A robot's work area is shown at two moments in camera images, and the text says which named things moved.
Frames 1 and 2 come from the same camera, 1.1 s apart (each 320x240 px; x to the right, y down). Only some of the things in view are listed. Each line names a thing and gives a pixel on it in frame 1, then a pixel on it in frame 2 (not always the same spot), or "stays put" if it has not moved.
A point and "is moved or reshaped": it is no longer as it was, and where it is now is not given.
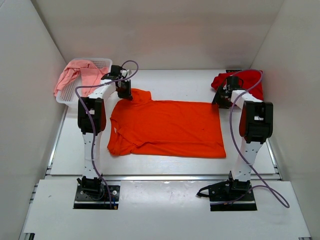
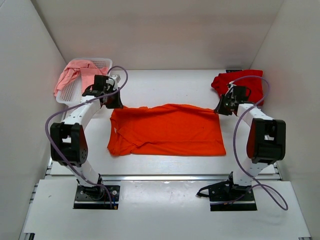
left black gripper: x=128 y=95 to x=118 y=104
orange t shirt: x=142 y=127 is moved or reshaped
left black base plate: x=109 y=201 stays put
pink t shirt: x=90 y=75 stays put
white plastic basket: x=70 y=95 stays put
